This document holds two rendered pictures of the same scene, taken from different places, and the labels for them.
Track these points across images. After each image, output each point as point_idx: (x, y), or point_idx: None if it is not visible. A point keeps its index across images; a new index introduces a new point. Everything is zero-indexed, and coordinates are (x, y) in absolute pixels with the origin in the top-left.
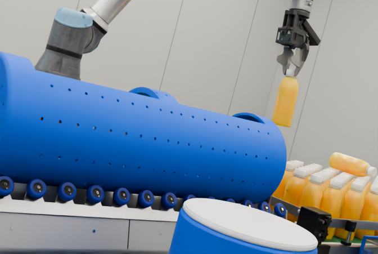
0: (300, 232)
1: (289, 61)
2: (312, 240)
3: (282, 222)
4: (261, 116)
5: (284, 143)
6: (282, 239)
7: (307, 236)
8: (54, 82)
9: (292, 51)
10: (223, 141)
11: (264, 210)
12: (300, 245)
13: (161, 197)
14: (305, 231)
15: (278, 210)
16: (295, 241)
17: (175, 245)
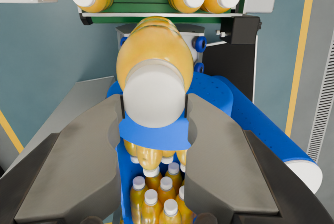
0: (310, 171)
1: (111, 130)
2: (319, 173)
3: (295, 171)
4: (187, 134)
5: (231, 105)
6: (311, 189)
7: (315, 172)
8: None
9: (97, 201)
10: None
11: (202, 73)
12: (319, 186)
13: None
14: (309, 166)
15: (204, 50)
16: (315, 185)
17: None
